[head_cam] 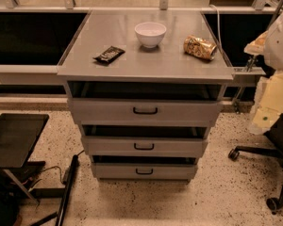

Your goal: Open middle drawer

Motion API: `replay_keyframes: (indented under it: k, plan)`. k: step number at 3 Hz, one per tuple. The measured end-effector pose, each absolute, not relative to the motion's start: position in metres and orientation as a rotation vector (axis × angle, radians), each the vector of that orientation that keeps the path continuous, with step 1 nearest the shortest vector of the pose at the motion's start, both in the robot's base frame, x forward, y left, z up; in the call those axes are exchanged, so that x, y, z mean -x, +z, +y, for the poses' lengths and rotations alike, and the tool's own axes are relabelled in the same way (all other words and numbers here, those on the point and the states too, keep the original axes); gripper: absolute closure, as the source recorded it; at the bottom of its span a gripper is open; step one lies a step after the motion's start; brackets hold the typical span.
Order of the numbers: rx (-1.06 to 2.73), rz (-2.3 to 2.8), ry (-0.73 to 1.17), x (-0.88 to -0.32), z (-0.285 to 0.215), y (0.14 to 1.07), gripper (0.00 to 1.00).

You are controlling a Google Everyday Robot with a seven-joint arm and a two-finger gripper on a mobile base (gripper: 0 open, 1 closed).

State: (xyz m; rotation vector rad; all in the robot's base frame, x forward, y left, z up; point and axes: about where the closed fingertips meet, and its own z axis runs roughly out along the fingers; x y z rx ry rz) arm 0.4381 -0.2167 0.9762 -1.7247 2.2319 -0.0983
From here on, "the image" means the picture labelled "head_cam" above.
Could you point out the grey drawer cabinet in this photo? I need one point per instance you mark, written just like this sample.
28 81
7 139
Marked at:
165 63

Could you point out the grey bottom drawer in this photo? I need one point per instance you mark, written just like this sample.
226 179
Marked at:
144 167

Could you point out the grey drawer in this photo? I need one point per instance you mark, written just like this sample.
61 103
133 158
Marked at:
144 167
142 103
161 141

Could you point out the black snack bar wrapper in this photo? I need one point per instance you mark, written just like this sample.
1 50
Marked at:
109 55

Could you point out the black pole on floor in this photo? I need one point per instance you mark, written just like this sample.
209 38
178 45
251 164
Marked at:
61 213

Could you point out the black side table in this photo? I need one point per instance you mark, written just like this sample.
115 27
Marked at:
19 134

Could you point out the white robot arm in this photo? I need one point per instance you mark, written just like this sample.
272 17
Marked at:
269 93

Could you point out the grey top drawer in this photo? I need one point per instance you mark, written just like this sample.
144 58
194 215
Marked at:
142 103

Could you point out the crushed gold can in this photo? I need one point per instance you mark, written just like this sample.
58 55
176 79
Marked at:
199 47

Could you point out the white bowl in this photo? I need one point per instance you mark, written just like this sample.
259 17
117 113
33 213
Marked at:
150 34

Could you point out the black office chair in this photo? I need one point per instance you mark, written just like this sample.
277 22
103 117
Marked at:
275 135

